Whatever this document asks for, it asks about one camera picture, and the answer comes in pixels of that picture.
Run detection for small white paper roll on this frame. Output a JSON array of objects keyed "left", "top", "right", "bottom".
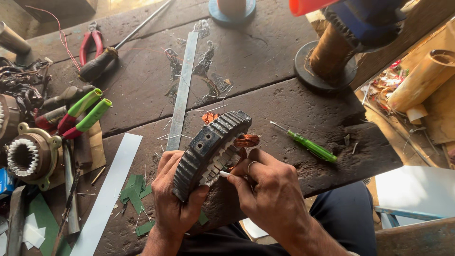
[{"left": 406, "top": 104, "right": 429, "bottom": 125}]

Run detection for green handled tester screwdriver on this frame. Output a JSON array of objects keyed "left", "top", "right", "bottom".
[{"left": 269, "top": 121, "right": 338, "bottom": 164}]

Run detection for red handled pliers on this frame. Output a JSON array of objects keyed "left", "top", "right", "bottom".
[{"left": 78, "top": 21, "right": 104, "bottom": 67}]

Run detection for person's dark trousers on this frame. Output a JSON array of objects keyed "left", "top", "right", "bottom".
[{"left": 178, "top": 181, "right": 378, "bottom": 256}]

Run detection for brown cardboard piece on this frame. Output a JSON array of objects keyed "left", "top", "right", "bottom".
[{"left": 48, "top": 120, "right": 107, "bottom": 189}]

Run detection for ribbed motor stator with windings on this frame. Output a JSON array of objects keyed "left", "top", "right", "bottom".
[{"left": 172, "top": 110, "right": 261, "bottom": 203}]

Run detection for pile of green paper pieces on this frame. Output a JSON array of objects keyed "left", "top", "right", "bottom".
[{"left": 119, "top": 174, "right": 153, "bottom": 237}]

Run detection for brass motor housing with stator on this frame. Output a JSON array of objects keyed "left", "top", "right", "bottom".
[{"left": 5, "top": 122, "right": 63, "bottom": 192}]

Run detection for black handled long screwdriver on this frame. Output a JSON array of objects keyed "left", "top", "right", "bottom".
[{"left": 78, "top": 0, "right": 175, "bottom": 83}]

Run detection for grey metal cylinder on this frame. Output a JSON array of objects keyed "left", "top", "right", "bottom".
[{"left": 0, "top": 21, "right": 32, "bottom": 55}]

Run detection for tangle of old burnt wires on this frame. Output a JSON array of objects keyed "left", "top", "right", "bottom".
[{"left": 0, "top": 57, "right": 53, "bottom": 118}]

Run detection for white paper scraps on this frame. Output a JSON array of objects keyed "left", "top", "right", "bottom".
[{"left": 22, "top": 213, "right": 47, "bottom": 250}]

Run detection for steel rod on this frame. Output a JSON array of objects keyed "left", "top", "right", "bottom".
[{"left": 62, "top": 140, "right": 81, "bottom": 235}]

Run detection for white board with blue frame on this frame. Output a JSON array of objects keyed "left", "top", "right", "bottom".
[{"left": 374, "top": 165, "right": 455, "bottom": 229}]

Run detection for red thin wire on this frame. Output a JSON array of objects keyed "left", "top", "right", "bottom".
[{"left": 25, "top": 5, "right": 82, "bottom": 72}]

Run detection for large green paper sheet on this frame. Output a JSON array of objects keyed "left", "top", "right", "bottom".
[{"left": 28, "top": 193, "right": 72, "bottom": 256}]

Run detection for green handled pliers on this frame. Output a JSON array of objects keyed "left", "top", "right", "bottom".
[{"left": 57, "top": 88, "right": 113, "bottom": 140}]

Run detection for dark handled tool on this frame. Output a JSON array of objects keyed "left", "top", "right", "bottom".
[{"left": 42, "top": 85, "right": 96, "bottom": 110}]

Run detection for heap of scrap wires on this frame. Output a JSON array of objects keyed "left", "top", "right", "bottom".
[{"left": 359, "top": 59, "right": 420, "bottom": 118}]

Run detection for blue and orange tool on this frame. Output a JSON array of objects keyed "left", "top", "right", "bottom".
[{"left": 289, "top": 0, "right": 407, "bottom": 53}]

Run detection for long steel ruler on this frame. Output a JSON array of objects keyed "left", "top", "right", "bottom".
[{"left": 166, "top": 31, "right": 199, "bottom": 151}]

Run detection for long white paper strip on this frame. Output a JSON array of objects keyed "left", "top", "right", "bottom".
[{"left": 70, "top": 133, "right": 143, "bottom": 256}]

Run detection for red handled screwdriver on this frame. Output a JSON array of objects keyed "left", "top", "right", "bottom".
[{"left": 34, "top": 105, "right": 69, "bottom": 131}]

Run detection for flat metal file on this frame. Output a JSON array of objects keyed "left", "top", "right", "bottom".
[{"left": 5, "top": 185, "right": 26, "bottom": 256}]

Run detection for white spool on blue disc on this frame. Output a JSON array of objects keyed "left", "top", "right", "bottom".
[{"left": 208, "top": 0, "right": 256, "bottom": 26}]

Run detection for person's left hand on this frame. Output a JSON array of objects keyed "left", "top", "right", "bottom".
[{"left": 151, "top": 150, "right": 210, "bottom": 237}]

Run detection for blue small box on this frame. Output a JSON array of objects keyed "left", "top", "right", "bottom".
[{"left": 0, "top": 167, "right": 15, "bottom": 196}]

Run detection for copper wire spool on disc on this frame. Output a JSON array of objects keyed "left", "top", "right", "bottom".
[{"left": 294, "top": 22, "right": 358, "bottom": 91}]

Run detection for person's right hand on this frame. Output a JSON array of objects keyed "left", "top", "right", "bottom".
[{"left": 227, "top": 148, "right": 313, "bottom": 238}]

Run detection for cardboard tube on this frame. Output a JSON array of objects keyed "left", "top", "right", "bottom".
[{"left": 387, "top": 49, "right": 455, "bottom": 113}]

